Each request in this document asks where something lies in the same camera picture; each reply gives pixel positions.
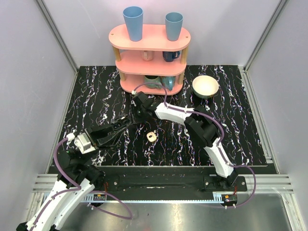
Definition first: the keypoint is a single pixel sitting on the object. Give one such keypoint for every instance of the light blue butterfly mug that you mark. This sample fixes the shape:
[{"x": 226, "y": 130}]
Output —
[{"x": 168, "y": 82}]

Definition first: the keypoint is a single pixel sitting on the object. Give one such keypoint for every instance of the cream bowl with dark rim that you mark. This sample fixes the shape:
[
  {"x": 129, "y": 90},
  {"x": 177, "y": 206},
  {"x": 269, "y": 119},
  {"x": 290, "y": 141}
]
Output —
[{"x": 205, "y": 86}]

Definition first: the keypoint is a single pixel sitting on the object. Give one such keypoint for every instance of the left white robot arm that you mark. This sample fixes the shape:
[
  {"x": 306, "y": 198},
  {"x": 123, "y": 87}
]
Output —
[{"x": 66, "y": 193}]

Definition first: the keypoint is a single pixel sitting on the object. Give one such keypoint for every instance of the small blue plastic cup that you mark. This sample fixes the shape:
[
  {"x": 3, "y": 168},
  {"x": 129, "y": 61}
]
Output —
[{"x": 173, "y": 23}]

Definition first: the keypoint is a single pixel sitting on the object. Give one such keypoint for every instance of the dark blue ceramic mug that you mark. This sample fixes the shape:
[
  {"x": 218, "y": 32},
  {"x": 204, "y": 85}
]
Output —
[{"x": 169, "y": 56}]

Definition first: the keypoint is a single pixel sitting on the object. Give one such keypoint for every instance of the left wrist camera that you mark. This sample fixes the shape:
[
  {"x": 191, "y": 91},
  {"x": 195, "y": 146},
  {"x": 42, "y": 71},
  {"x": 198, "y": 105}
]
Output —
[{"x": 83, "y": 143}]

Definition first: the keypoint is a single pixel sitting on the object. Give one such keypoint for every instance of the pink three-tier wooden shelf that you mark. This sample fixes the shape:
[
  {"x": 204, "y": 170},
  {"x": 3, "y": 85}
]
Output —
[{"x": 132, "y": 68}]

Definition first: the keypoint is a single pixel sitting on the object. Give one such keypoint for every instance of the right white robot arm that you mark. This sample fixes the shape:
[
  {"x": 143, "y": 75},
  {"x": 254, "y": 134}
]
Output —
[{"x": 203, "y": 130}]

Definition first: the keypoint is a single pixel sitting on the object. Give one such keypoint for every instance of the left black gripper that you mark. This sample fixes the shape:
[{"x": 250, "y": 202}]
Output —
[{"x": 91, "y": 137}]

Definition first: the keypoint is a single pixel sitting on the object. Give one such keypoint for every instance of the cream earbud charging case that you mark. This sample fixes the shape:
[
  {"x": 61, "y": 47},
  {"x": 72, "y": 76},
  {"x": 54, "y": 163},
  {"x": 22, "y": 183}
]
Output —
[{"x": 152, "y": 136}]

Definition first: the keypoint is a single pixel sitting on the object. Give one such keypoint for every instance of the large blue plastic cup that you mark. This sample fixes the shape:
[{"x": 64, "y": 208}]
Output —
[{"x": 133, "y": 17}]

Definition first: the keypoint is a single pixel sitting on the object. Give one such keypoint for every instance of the pink ceramic mug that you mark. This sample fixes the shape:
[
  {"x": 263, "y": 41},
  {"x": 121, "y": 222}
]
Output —
[{"x": 147, "y": 55}]

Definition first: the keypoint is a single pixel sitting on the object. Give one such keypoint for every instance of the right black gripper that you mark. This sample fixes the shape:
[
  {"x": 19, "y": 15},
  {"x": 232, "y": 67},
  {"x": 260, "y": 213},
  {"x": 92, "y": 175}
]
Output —
[{"x": 135, "y": 119}]

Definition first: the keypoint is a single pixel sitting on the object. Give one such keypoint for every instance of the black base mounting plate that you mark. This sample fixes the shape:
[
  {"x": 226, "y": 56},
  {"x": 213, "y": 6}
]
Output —
[{"x": 158, "y": 183}]

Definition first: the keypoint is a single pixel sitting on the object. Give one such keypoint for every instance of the green speckled ceramic mug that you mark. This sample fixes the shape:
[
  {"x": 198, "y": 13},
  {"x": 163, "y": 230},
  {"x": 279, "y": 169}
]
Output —
[{"x": 152, "y": 82}]

